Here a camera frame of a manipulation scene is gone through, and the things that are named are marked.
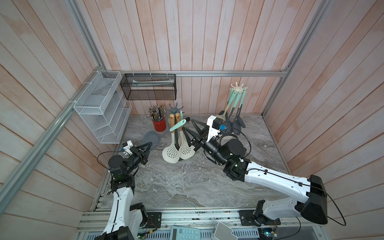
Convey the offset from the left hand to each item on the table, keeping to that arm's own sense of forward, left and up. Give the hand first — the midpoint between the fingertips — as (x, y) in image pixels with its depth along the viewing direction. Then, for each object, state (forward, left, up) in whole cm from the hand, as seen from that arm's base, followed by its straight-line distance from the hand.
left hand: (153, 144), depth 74 cm
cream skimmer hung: (+26, -40, -6) cm, 48 cm away
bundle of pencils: (+30, +4, -8) cm, 31 cm away
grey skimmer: (+3, +1, +2) cm, 4 cm away
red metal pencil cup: (+26, +2, -17) cm, 31 cm away
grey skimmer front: (+21, -49, -11) cm, 54 cm away
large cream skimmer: (+2, -8, -14) cm, 16 cm away
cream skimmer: (+5, -16, -15) cm, 22 cm away
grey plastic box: (-35, -33, -15) cm, 50 cm away
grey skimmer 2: (+25, -51, -7) cm, 57 cm away
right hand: (-3, -17, +19) cm, 26 cm away
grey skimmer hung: (+22, -49, -10) cm, 55 cm away
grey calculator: (-35, -16, -22) cm, 44 cm away
